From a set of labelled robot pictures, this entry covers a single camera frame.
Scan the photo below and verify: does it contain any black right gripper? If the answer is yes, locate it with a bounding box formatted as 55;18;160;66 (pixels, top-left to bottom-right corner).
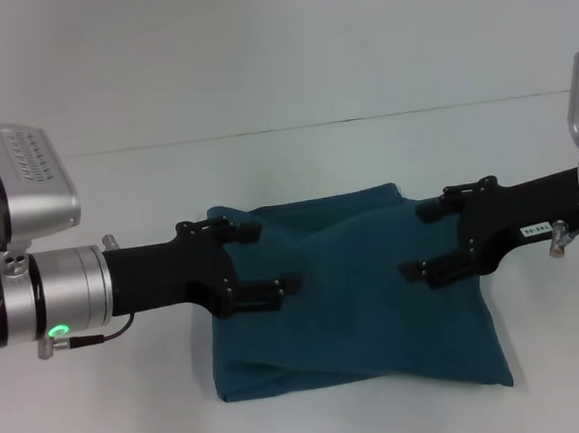
391;167;579;294

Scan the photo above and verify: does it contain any left arm cable with plug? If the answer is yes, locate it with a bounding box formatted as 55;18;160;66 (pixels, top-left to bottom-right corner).
35;313;141;362

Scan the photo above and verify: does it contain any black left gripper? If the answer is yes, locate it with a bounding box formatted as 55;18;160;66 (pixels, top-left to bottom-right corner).
100;209;305;328

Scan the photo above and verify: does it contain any right arm cable with plug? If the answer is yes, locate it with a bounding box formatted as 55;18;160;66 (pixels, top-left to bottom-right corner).
545;220;579;258

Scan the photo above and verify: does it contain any arm cable with plug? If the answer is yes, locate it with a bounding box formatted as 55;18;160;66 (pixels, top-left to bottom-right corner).
35;313;141;362
545;220;579;258

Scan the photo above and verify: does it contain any teal FREE print t-shirt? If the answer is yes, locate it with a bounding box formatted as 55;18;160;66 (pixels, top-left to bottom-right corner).
200;174;515;412

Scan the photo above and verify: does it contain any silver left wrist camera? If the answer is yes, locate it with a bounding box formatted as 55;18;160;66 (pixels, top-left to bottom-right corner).
0;116;85;253

